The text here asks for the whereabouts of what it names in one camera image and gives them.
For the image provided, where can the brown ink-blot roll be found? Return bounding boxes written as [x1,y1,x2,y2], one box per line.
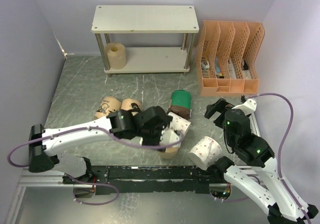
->
[120,98,142,116]

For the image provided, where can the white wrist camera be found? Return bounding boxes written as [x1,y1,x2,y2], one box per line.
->
[138,130,180,149]
[233,98,257,116]

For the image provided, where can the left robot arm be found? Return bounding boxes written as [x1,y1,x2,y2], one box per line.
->
[28,106,180,184]

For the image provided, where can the white floral roll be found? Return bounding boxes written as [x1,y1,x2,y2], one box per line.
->
[168,112,191,137]
[188,136,222,171]

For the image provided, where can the white floral roll right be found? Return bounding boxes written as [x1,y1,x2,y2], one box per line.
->
[188,136,222,171]

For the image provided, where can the white floral roll centre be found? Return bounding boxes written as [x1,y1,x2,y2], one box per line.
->
[168,112,191,137]

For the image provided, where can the brown cartoon roll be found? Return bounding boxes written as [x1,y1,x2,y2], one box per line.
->
[94,96,122,120]

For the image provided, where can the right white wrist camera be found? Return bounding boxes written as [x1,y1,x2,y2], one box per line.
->
[233,98,257,116]

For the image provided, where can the items in file organizer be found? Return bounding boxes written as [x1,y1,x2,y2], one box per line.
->
[200,57,252,80]

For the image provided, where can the plain brown roll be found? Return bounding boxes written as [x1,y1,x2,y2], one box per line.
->
[104,42,127,70]
[157,147,180,159]

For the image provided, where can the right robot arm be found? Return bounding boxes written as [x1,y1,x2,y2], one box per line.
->
[204,96,319,224]

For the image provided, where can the orange plastic file organizer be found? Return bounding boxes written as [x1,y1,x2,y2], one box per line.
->
[194,20,265,97]

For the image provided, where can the green brown roll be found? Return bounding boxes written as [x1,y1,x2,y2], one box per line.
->
[167,89,192,120]

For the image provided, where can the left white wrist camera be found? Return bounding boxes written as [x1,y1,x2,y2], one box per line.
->
[138,130,180,149]

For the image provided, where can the beige two-tier shelf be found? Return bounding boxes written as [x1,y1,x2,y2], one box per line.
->
[91,5,200,75]

